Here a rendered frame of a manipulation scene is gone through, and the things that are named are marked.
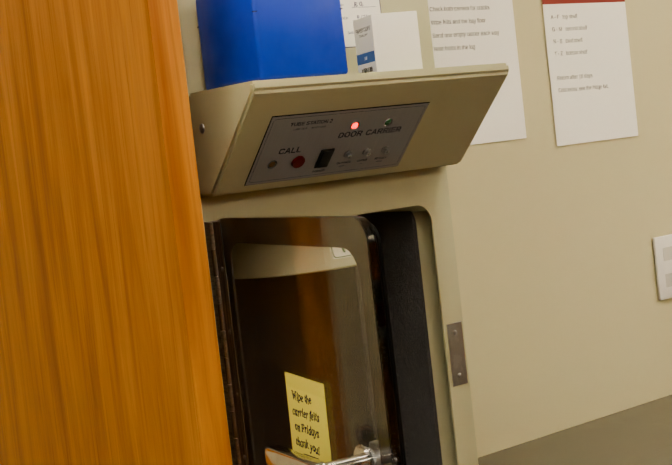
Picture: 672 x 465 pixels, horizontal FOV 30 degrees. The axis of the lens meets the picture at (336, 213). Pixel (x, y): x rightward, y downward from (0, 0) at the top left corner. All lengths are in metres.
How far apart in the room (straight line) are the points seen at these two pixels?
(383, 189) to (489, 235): 0.71
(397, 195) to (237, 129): 0.27
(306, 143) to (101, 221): 0.21
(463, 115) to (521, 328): 0.82
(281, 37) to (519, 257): 1.02
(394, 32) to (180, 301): 0.36
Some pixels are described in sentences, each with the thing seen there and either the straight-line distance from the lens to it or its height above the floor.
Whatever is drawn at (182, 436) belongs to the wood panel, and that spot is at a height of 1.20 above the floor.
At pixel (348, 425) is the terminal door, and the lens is 1.00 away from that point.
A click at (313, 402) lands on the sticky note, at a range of 1.05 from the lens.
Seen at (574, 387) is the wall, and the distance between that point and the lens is 2.19.
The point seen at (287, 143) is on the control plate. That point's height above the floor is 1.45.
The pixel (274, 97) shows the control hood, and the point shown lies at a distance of 1.13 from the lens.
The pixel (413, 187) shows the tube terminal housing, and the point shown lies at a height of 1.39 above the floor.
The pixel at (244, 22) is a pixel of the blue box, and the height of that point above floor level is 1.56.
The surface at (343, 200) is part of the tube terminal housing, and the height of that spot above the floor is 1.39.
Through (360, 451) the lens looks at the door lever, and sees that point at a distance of 0.99.
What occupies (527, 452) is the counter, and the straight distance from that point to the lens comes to 2.00.
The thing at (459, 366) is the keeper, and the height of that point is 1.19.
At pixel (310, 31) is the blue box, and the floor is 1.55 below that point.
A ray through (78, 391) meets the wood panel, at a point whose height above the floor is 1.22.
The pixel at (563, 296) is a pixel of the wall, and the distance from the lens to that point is 2.16.
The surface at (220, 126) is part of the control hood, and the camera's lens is 1.16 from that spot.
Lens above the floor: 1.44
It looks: 3 degrees down
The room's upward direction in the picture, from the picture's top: 6 degrees counter-clockwise
